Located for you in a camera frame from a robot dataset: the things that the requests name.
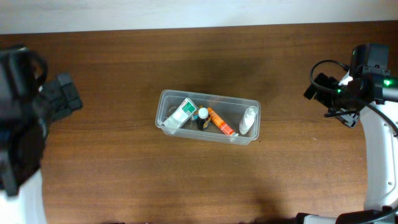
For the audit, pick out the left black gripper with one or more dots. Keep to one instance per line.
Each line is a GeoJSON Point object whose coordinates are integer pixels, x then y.
{"type": "Point", "coordinates": [65, 93]}

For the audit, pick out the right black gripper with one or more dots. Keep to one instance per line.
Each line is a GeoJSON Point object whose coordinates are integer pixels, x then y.
{"type": "Point", "coordinates": [321, 96]}

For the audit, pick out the white spray bottle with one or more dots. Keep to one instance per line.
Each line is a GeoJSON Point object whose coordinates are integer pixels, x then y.
{"type": "Point", "coordinates": [248, 119]}

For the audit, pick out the orange tablet tube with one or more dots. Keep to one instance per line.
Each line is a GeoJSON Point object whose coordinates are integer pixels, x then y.
{"type": "Point", "coordinates": [220, 123]}

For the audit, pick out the dark bottle white cap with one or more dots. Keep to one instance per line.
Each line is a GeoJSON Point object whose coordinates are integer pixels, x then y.
{"type": "Point", "coordinates": [203, 119]}

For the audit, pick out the white green medicine box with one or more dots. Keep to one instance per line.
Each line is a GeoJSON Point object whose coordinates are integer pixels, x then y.
{"type": "Point", "coordinates": [182, 114]}

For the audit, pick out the small gold-lid jar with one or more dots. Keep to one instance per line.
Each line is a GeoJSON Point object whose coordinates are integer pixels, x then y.
{"type": "Point", "coordinates": [195, 114]}

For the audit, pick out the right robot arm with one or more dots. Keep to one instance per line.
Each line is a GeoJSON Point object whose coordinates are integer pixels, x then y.
{"type": "Point", "coordinates": [370, 99]}

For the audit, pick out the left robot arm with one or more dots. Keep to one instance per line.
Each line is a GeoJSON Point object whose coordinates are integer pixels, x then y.
{"type": "Point", "coordinates": [25, 127]}

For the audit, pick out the clear plastic container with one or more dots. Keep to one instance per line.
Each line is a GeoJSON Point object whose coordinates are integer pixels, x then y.
{"type": "Point", "coordinates": [230, 109]}

